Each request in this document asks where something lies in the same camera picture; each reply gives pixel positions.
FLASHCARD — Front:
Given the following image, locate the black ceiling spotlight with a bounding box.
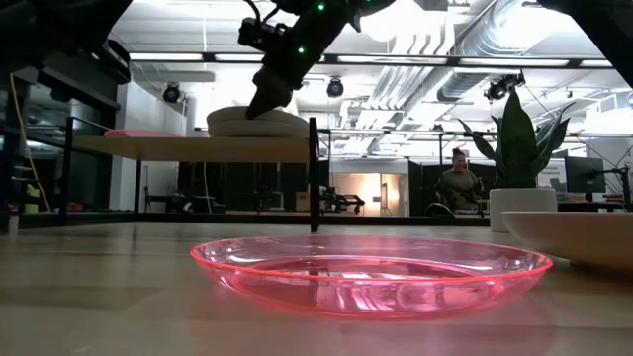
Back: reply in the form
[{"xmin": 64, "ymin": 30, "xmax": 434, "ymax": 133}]
[
  {"xmin": 483, "ymin": 72, "xmax": 526, "ymax": 103},
  {"xmin": 325, "ymin": 76, "xmax": 345, "ymax": 99},
  {"xmin": 161, "ymin": 82, "xmax": 182, "ymax": 105}
]

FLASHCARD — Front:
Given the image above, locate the black metal table frame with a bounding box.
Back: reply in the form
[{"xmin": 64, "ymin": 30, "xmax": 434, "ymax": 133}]
[{"xmin": 0, "ymin": 128, "xmax": 633, "ymax": 239}]

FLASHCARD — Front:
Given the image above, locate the green leafy plant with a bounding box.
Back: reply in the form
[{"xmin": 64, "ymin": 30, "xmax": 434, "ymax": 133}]
[{"xmin": 456, "ymin": 88, "xmax": 578, "ymax": 191}]

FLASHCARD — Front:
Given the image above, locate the dark computer monitor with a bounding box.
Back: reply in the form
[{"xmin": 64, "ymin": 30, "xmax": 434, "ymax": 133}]
[{"xmin": 564, "ymin": 155, "xmax": 607, "ymax": 195}]

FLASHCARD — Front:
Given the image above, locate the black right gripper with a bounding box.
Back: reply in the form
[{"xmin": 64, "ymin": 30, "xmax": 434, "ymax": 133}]
[{"xmin": 236, "ymin": 0, "xmax": 397, "ymax": 121}]

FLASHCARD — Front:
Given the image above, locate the pink transparent plastic plate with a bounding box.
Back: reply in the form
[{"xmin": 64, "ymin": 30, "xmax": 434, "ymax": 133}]
[
  {"xmin": 103, "ymin": 129, "xmax": 183, "ymax": 139},
  {"xmin": 189, "ymin": 233, "xmax": 555, "ymax": 320}
]

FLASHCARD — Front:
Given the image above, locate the small light blue plate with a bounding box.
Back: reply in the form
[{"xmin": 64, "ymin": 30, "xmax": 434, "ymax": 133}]
[{"xmin": 206, "ymin": 105, "xmax": 309, "ymax": 126}]

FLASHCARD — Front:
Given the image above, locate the wooden shelf with black legs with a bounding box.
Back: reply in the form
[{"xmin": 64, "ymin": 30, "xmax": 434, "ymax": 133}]
[{"xmin": 58, "ymin": 116, "xmax": 321, "ymax": 233}]

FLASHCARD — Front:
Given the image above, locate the white plant pot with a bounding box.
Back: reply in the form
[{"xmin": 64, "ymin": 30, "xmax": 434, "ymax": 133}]
[{"xmin": 489, "ymin": 187, "xmax": 559, "ymax": 234}]

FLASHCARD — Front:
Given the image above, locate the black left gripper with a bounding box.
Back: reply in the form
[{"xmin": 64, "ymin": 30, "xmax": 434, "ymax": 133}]
[{"xmin": 68, "ymin": 0, "xmax": 134, "ymax": 84}]

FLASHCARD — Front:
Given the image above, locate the yellow cable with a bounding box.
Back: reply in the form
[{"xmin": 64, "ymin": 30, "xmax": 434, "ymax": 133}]
[{"xmin": 8, "ymin": 72, "xmax": 52, "ymax": 214}]

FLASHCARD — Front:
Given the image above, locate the orange black wheeled cart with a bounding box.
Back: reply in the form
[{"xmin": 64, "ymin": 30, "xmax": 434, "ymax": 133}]
[{"xmin": 319, "ymin": 184, "xmax": 368, "ymax": 217}]

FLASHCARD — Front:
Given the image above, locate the beige plate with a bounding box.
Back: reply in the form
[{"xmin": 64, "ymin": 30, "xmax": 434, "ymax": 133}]
[{"xmin": 500, "ymin": 211, "xmax": 633, "ymax": 272}]

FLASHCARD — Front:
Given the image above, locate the person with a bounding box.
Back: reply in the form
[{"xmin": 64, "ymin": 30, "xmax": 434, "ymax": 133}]
[{"xmin": 433, "ymin": 146, "xmax": 485, "ymax": 216}]

